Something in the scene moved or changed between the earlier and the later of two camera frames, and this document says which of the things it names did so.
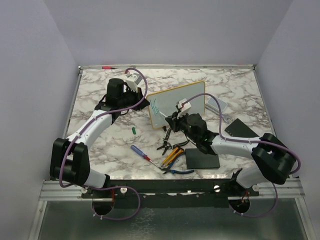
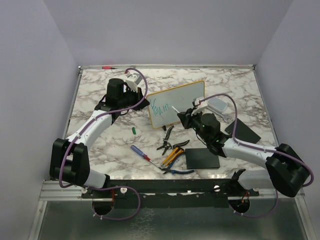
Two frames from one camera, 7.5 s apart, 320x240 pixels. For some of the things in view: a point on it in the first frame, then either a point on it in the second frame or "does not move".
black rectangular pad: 197,159 does not move
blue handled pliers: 168,168 does not move
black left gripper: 138,95 does not move
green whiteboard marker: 162,113 → 178,112
